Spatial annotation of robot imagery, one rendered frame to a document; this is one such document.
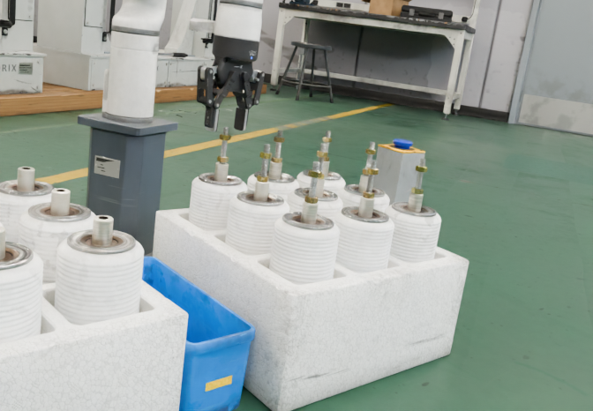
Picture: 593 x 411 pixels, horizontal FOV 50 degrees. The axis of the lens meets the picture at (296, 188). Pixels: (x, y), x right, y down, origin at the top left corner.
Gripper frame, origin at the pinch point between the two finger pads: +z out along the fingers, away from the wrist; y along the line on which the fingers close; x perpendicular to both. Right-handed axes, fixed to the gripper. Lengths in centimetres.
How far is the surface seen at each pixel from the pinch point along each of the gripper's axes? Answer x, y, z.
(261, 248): -15.8, -5.5, 16.3
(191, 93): 237, 214, 32
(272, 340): -26.5, -13.6, 24.8
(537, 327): -45, 51, 34
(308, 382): -30.8, -9.3, 30.8
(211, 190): -2.5, -4.2, 10.7
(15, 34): 211, 77, 3
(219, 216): -4.0, -3.1, 15.1
